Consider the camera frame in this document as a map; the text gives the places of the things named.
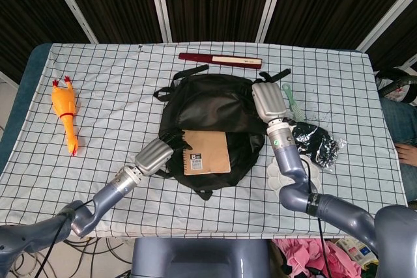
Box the blue-grey robot torso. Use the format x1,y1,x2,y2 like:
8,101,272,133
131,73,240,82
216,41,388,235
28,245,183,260
131,237,272,278

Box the printed cardboard package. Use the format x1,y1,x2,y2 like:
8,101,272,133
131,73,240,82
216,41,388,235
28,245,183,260
338,238,381,266

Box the black floor cables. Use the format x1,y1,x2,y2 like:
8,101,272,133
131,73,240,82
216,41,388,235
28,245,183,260
19,237,134,278

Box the light green plastic comb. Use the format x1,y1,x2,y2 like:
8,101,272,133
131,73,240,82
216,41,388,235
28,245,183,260
281,83,302,122

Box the seated person in jeans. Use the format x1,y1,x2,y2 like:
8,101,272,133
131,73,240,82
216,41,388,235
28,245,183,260
379,97,417,199

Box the black socks in plastic bag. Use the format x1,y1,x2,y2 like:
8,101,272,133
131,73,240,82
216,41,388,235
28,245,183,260
286,120,347,173

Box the orange rubber chicken toy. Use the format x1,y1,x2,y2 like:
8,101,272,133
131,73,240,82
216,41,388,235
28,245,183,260
50,76,81,157

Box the black backpack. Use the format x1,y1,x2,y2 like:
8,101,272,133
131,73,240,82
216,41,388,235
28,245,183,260
152,65,293,201

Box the dark red folding fan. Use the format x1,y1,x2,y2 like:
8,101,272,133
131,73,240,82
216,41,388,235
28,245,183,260
178,52,263,70

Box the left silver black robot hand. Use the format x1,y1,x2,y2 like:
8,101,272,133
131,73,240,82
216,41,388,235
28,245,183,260
134,129,192,175

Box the black curved chair frame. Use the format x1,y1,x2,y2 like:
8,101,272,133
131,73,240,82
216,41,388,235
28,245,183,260
374,66,417,97

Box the white black checked tablecloth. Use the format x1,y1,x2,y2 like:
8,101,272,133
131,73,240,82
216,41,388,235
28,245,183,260
0,42,412,238

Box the white flower paint palette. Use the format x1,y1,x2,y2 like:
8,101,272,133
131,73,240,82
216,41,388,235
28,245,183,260
267,157,322,191

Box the pink cloth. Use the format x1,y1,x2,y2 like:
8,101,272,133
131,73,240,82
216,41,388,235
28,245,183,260
273,238,362,278

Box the brown spiral notebook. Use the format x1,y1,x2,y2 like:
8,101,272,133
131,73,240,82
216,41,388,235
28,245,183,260
181,130,231,176

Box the blue padded table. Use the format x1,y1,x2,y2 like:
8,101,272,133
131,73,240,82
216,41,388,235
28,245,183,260
0,42,53,178

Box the white partition frame post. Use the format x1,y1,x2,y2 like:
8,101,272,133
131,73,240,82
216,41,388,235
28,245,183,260
146,0,173,44
356,0,417,61
44,0,98,44
256,0,288,44

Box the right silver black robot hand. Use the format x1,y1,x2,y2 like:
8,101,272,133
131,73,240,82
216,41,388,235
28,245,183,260
251,77,289,123

